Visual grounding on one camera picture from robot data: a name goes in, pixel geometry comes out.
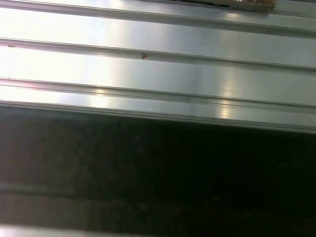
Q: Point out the black grey PC case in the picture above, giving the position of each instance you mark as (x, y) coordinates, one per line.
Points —
(172, 160)

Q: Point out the brown base plate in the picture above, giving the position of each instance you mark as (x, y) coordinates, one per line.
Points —
(247, 6)

